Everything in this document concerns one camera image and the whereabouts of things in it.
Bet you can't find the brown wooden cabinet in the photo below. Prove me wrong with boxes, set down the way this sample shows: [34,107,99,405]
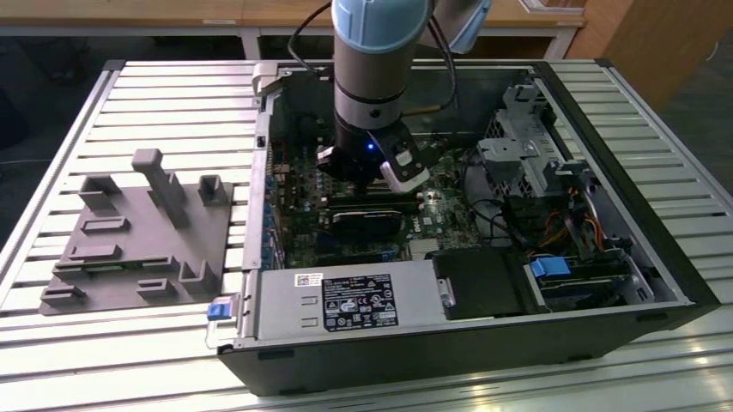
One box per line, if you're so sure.
[564,0,733,115]

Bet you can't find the black plastic shroud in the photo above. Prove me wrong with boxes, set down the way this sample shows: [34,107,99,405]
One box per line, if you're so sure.
[432,251,529,321]

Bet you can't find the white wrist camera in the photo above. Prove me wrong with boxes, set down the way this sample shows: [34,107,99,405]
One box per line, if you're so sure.
[380,148,432,195]

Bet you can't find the wooden workbench white frame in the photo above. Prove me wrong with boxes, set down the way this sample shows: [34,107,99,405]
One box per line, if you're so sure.
[0,0,589,61]

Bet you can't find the black graphics card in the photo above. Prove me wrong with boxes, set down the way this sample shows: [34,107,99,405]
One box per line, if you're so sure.
[330,209,406,237]

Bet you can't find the blue disk carrier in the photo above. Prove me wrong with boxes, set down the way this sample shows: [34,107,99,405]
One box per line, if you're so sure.
[529,256,572,281]

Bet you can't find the grey parts rack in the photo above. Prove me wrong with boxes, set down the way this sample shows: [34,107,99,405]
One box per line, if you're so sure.
[35,148,237,318]

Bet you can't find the grey power supply unit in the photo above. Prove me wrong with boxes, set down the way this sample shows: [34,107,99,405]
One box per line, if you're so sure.
[243,268,456,345]

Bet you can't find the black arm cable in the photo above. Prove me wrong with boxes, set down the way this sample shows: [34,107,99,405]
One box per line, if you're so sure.
[426,16,461,113]
[286,0,337,77]

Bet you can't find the green motherboard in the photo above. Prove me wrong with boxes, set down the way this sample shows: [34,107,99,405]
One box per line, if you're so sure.
[266,106,505,270]

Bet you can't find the metal drive cage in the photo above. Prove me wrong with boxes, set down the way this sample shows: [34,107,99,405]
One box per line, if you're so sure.
[478,83,581,199]

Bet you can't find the orange yellow wire bundle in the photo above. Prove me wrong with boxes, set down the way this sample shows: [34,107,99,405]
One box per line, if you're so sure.
[541,212,608,252]

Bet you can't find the green RAM stick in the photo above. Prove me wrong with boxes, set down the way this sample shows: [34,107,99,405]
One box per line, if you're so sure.
[85,264,145,275]

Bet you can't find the black open PC case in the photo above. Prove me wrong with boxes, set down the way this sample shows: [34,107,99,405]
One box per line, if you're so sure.
[215,58,721,398]

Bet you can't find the silver chipset heatsink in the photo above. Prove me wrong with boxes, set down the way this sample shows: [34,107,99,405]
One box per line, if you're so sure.
[409,239,441,259]

